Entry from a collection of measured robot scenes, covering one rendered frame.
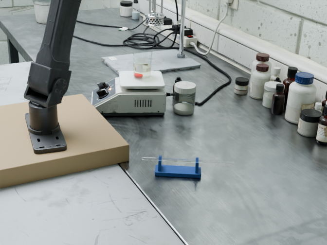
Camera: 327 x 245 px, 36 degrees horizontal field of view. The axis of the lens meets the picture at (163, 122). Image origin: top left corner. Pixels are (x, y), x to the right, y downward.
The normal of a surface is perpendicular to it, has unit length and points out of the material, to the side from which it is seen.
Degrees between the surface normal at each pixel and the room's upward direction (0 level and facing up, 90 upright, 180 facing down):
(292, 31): 90
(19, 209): 0
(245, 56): 90
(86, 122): 0
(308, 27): 90
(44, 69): 70
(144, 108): 90
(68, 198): 0
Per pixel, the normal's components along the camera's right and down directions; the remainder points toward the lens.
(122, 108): 0.11, 0.43
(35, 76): -0.57, -0.01
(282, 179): 0.04, -0.91
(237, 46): -0.89, 0.16
